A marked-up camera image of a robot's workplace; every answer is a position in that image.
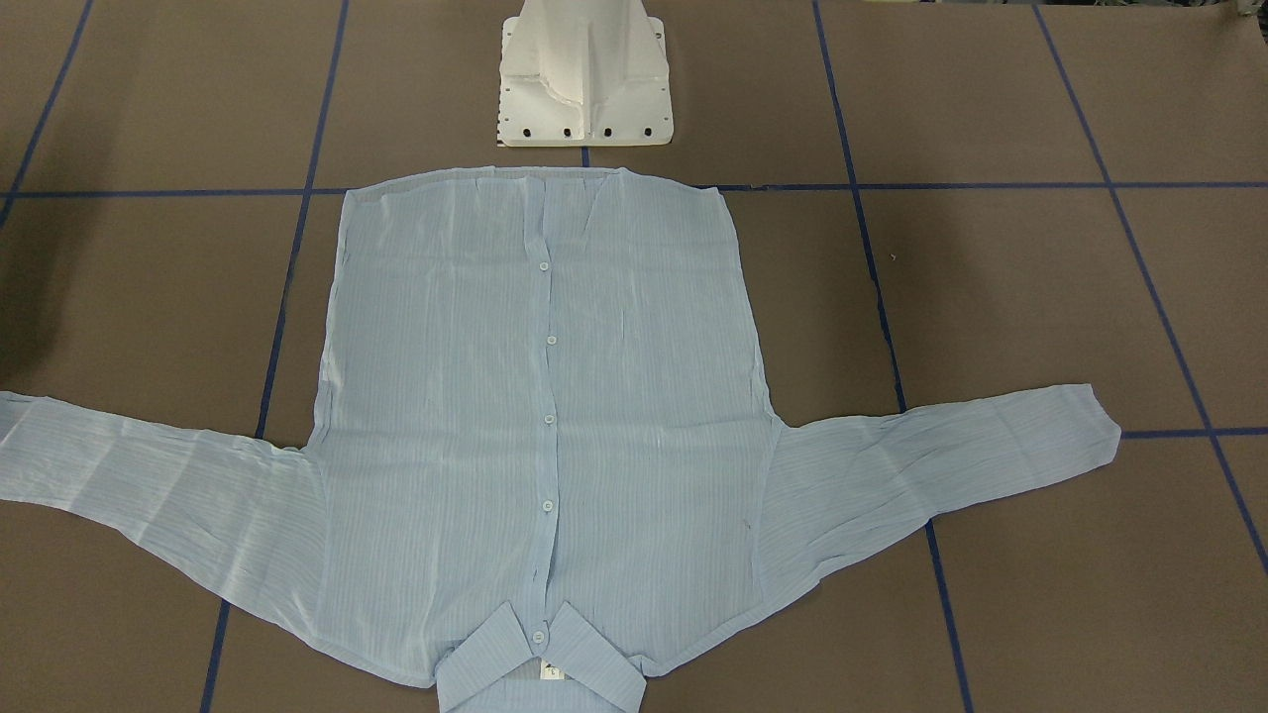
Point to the light blue striped shirt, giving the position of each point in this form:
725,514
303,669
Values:
545,464

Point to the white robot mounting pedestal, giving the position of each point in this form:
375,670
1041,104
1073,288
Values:
584,74

